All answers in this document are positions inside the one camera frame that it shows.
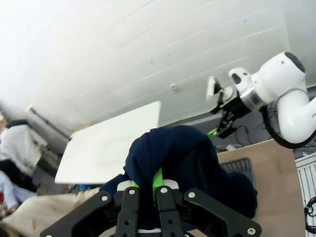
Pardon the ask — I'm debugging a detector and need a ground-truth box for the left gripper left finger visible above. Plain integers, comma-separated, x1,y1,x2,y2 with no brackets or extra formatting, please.
39,181,141,237

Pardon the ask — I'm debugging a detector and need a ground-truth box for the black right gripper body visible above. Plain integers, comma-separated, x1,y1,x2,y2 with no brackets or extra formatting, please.
219,95,251,119

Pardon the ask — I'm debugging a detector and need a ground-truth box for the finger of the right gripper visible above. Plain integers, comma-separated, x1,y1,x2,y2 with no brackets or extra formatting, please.
207,115,237,139
209,102,224,116

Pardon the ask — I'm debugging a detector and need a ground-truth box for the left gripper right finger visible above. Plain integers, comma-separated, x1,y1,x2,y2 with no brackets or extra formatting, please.
153,167,262,237

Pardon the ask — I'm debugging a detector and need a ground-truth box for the navy blue garment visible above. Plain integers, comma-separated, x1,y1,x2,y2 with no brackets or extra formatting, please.
100,125,259,237

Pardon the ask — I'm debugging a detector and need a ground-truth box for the grey woven plastic basket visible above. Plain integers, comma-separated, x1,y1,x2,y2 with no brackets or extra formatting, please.
219,157,253,175

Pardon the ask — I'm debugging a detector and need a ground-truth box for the white table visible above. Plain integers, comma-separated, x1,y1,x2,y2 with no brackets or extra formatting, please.
54,100,162,185

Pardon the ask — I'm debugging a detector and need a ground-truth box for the white ribbed panel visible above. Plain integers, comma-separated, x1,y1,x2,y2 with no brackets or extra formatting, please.
295,153,316,234

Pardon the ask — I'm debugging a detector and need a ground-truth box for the mannequin in white shirt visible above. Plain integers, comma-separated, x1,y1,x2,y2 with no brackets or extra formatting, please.
0,123,48,173

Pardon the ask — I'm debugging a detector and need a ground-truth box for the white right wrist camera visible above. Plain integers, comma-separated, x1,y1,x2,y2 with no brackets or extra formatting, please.
206,76,234,102

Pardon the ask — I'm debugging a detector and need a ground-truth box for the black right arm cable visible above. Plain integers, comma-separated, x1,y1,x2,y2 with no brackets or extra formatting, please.
261,106,316,150

